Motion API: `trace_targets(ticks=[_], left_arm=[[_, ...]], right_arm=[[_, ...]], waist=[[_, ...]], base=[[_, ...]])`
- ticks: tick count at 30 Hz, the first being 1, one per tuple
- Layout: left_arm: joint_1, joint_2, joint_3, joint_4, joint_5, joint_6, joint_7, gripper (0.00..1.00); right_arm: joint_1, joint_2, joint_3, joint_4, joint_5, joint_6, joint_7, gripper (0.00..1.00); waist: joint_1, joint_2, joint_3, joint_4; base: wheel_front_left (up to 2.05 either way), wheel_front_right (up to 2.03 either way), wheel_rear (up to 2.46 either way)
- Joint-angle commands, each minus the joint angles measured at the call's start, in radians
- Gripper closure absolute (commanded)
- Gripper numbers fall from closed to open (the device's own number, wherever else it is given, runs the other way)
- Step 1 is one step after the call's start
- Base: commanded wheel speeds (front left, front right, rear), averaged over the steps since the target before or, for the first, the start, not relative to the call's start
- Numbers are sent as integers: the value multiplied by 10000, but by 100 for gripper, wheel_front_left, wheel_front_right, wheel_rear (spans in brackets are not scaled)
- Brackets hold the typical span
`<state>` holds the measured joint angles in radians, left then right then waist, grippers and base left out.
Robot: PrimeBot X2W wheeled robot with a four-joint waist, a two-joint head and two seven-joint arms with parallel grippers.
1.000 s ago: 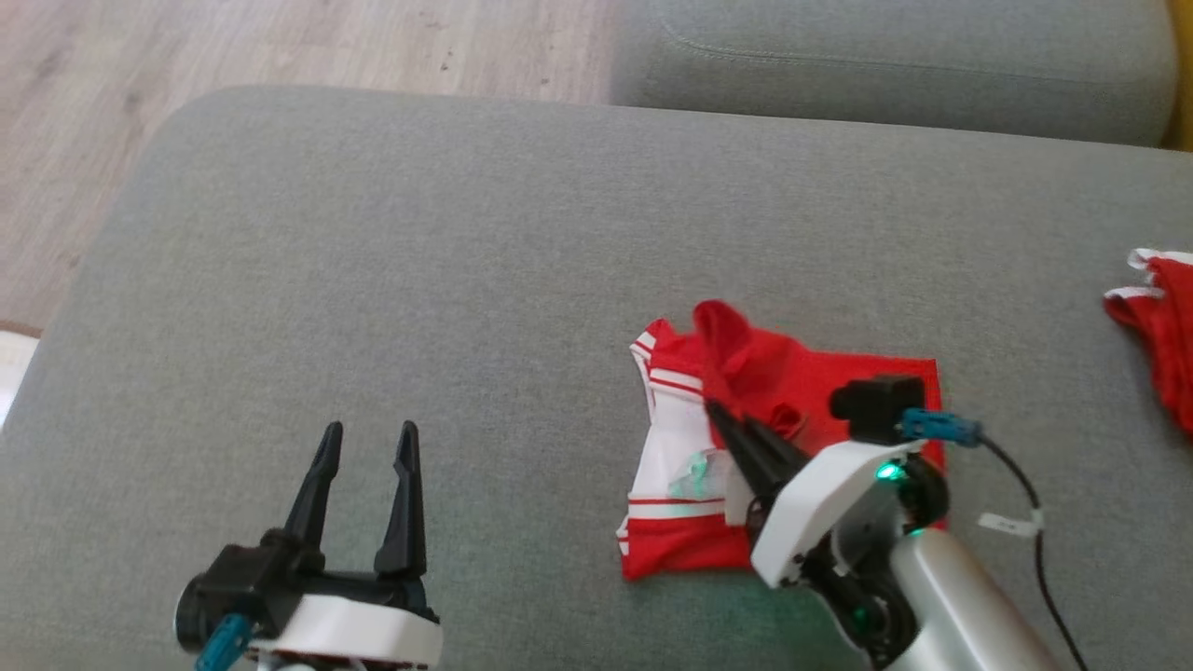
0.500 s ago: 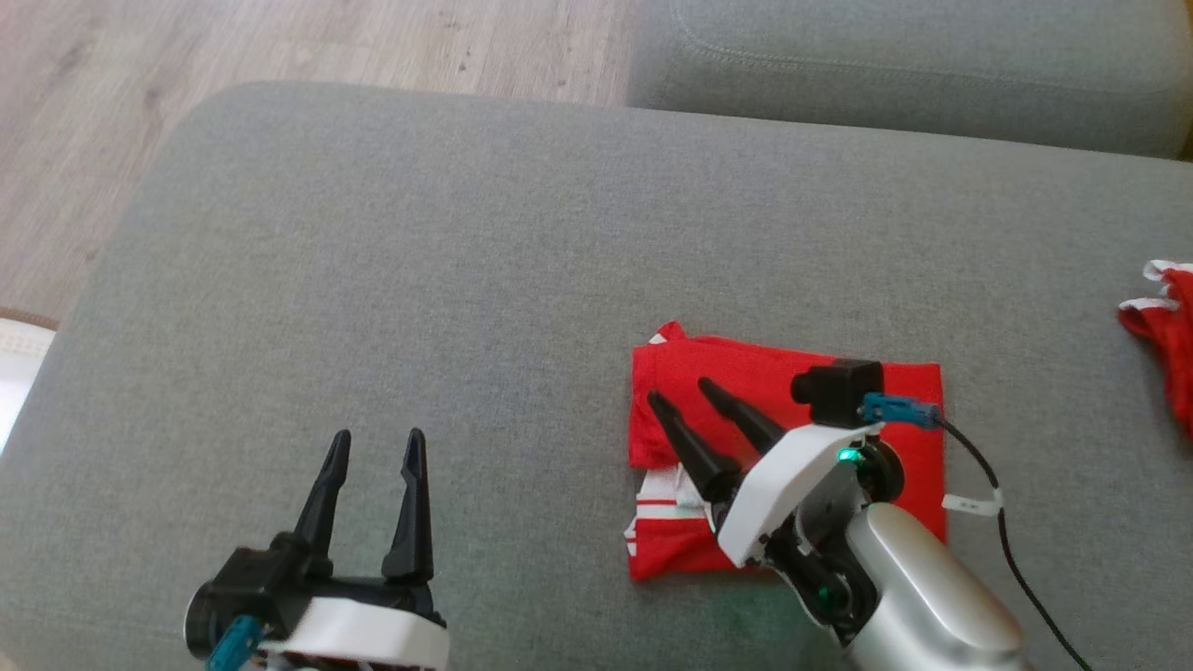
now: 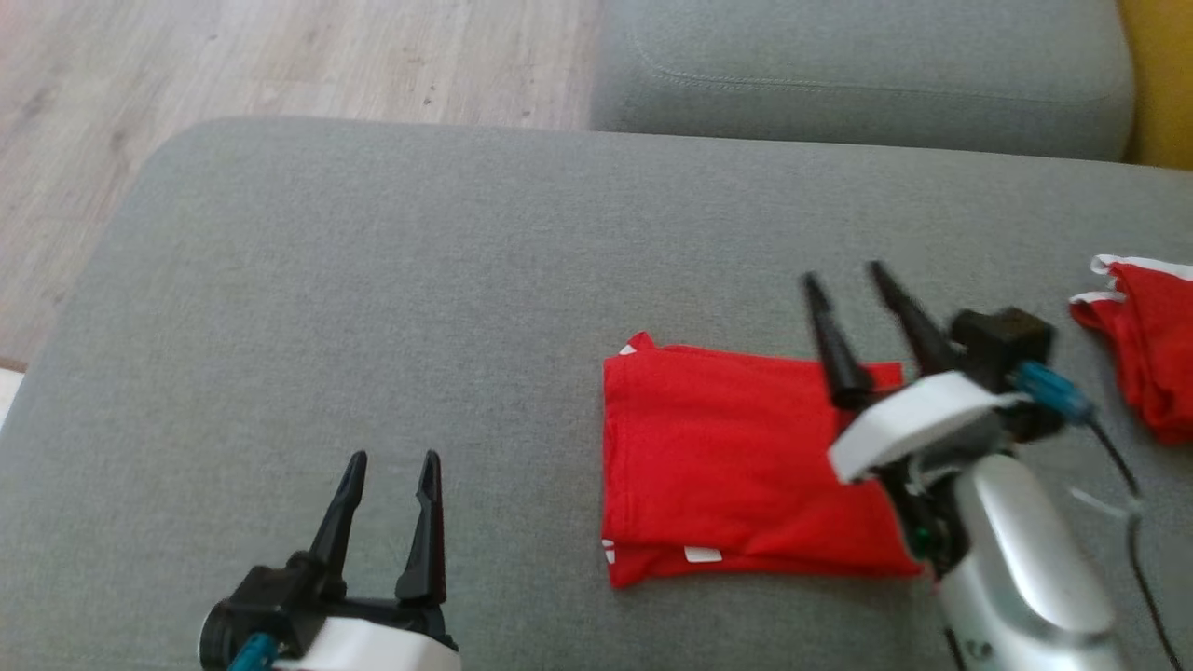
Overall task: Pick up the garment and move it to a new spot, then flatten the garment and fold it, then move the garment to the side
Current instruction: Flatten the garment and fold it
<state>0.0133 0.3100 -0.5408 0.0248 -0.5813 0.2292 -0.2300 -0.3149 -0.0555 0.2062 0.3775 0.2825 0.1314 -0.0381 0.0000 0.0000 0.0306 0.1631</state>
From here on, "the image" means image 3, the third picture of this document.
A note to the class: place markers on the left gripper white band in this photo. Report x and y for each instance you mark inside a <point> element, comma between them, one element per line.
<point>373,648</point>

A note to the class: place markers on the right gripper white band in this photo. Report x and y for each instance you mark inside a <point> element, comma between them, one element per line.
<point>913,419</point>

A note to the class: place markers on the red basketball jersey white trim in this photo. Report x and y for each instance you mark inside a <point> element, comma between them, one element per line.
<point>718,457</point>

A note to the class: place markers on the red shorts with white hem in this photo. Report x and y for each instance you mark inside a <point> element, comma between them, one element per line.
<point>1156,354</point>

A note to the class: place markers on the large grey sofa chaise cushion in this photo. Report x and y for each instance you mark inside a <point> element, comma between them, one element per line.
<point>373,308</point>

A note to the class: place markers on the grey sofa seat cushion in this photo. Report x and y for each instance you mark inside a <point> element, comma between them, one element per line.
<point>857,56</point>

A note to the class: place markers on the yellow sofa backrest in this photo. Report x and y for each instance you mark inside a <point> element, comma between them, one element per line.
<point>1165,75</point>

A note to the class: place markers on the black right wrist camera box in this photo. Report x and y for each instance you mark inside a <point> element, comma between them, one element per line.
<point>997,340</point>

